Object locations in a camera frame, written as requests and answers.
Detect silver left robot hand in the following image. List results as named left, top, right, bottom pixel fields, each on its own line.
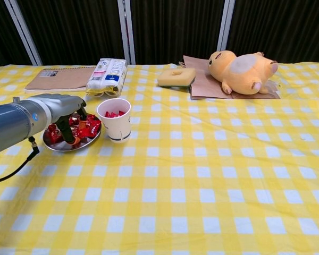
left=46, top=93, right=88, bottom=146

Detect white paper cup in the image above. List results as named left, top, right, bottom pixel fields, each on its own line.
left=97, top=98, right=132, bottom=144

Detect brown spiral notebook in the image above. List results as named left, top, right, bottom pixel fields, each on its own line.
left=24, top=66, right=97, bottom=94

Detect round steel plate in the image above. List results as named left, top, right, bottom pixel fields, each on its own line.
left=42, top=113, right=102, bottom=152

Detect white plastic-wrapped pack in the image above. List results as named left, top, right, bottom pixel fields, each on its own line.
left=85, top=57, right=128, bottom=97

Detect yellow sponge with hole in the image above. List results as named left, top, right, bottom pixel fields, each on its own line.
left=157, top=67, right=197, bottom=88

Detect yellow checkered tablecloth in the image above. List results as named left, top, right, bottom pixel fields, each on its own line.
left=0, top=61, right=319, bottom=255

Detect brown paper bag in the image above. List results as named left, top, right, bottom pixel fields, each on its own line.
left=178, top=55, right=281, bottom=100

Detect yellow plush toy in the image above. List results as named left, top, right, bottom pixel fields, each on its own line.
left=207, top=50, right=279, bottom=95

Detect clear plastic wrapper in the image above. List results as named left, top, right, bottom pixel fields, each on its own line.
left=263, top=79, right=280, bottom=94

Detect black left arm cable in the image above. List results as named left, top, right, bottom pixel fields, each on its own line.
left=0, top=137, right=40, bottom=185

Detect white frame post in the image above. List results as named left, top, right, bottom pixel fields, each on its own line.
left=4, top=0, right=43, bottom=66
left=117, top=0, right=136, bottom=65
left=217, top=0, right=236, bottom=51

